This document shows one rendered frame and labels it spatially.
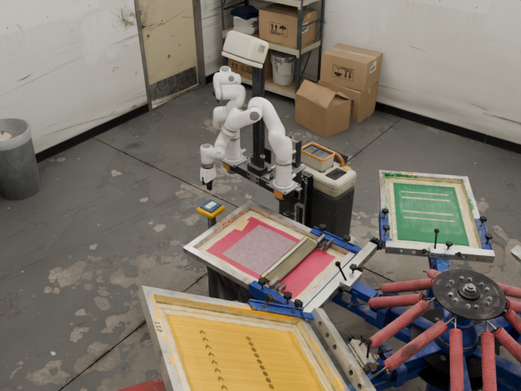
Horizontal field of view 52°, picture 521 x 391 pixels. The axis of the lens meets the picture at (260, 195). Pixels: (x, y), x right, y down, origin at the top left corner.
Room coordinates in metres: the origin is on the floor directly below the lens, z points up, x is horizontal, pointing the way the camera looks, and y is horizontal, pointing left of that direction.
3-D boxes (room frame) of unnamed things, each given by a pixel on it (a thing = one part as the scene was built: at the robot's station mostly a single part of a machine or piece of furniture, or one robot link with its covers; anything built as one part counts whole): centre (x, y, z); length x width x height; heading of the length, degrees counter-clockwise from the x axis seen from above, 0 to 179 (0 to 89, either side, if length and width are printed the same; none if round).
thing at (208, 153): (2.72, 0.27, 1.35); 0.15 x 0.10 x 0.11; 88
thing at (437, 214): (2.52, -1.01, 1.05); 1.08 x 0.61 x 0.23; 171
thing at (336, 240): (2.35, -0.42, 0.98); 0.30 x 0.05 x 0.07; 51
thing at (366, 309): (2.01, -0.39, 0.89); 1.24 x 0.06 x 0.06; 51
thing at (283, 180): (2.73, -0.15, 1.21); 0.16 x 0.13 x 0.15; 136
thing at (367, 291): (1.93, -0.49, 1.02); 0.17 x 0.06 x 0.05; 51
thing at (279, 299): (1.92, -0.07, 0.98); 0.30 x 0.05 x 0.07; 51
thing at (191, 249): (2.29, -0.05, 0.97); 0.79 x 0.58 x 0.04; 51
